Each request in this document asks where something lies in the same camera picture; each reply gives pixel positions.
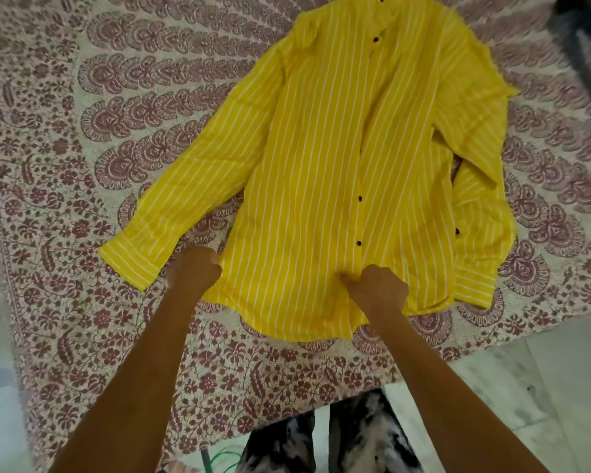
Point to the person's left hand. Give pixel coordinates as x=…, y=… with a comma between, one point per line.
x=194, y=268

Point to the person's right hand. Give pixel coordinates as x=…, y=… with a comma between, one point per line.
x=377, y=288

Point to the person's right thumb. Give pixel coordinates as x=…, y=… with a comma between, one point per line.
x=350, y=280

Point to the person's left fingers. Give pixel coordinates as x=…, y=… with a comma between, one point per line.
x=208, y=258

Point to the yellow white-striped shirt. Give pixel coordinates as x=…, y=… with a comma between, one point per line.
x=335, y=162

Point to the person's left forearm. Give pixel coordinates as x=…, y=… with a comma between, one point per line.
x=128, y=389

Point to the person's right forearm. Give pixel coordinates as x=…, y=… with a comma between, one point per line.
x=453, y=398

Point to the maroon floral printed bedsheet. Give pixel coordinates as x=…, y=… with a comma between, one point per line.
x=79, y=192

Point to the person's black white patterned trousers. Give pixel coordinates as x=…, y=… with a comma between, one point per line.
x=325, y=438

